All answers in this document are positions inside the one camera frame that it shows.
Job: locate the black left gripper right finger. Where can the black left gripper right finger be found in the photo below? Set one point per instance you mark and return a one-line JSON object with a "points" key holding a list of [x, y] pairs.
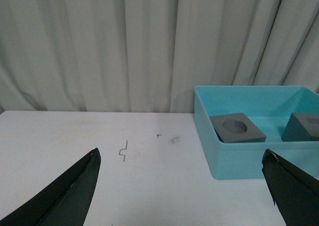
{"points": [[294, 192]]}

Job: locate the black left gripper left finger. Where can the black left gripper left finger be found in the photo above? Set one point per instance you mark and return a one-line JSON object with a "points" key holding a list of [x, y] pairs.
{"points": [[65, 201]]}

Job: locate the gray block square recess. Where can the gray block square recess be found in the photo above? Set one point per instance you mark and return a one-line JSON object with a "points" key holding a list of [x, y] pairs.
{"points": [[301, 127]]}

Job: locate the gray block round recess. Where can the gray block round recess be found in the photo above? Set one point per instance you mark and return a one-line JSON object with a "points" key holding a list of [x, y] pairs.
{"points": [[236, 128]]}

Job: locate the light blue plastic box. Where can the light blue plastic box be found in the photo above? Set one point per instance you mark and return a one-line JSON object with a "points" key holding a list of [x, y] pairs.
{"points": [[269, 108]]}

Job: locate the white curtain backdrop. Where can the white curtain backdrop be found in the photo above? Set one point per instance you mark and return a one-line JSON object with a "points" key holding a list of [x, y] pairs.
{"points": [[148, 55]]}

